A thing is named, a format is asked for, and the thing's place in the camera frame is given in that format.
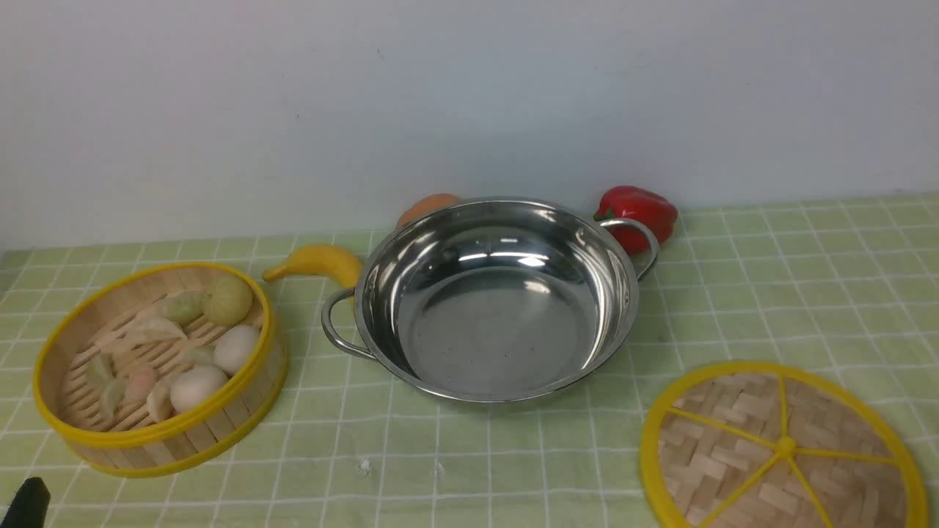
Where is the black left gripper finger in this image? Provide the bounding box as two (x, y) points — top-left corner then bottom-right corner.
(1, 477), (51, 528)

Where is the bamboo steamer basket yellow rim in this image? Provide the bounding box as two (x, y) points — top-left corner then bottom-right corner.
(32, 262), (289, 478)

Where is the woven bamboo steamer lid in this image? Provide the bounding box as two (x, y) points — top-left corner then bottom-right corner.
(638, 362), (935, 527)

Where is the orange fruit behind pot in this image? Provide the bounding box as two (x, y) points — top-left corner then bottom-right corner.
(395, 193), (460, 228)

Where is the stainless steel pot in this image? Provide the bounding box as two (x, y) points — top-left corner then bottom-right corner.
(320, 197), (660, 404)

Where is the green dumpling left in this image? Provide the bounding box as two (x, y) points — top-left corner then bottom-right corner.
(84, 352), (115, 391)

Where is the green dumpling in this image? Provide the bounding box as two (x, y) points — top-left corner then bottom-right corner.
(84, 352), (115, 391)
(155, 290), (205, 326)

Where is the pale dumpling bottom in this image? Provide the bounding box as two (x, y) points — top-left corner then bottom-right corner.
(145, 382), (174, 423)

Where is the pale dumpling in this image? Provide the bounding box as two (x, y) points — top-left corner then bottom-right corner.
(122, 315), (188, 345)
(145, 382), (174, 423)

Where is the pink dumpling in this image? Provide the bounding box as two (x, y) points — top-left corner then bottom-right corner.
(122, 364), (160, 405)

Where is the white bun lower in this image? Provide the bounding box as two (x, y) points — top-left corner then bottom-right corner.
(169, 365), (228, 414)

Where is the white bun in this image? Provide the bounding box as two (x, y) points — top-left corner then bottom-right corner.
(213, 325), (260, 377)
(169, 365), (228, 414)

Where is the pale dumpling centre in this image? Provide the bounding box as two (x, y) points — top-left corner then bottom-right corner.
(122, 315), (188, 345)

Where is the green dumpling top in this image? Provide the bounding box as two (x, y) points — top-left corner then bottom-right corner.
(155, 290), (205, 326)

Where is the white bun upper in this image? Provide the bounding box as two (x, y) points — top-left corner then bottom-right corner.
(213, 325), (260, 377)

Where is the green round bun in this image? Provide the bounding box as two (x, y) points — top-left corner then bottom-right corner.
(202, 274), (254, 327)

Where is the yellow banana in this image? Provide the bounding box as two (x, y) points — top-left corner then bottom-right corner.
(262, 244), (363, 288)

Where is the red bell pepper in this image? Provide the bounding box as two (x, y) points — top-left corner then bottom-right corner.
(593, 185), (679, 255)

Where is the green checkered tablecloth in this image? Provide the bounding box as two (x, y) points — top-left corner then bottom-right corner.
(1, 193), (938, 527)

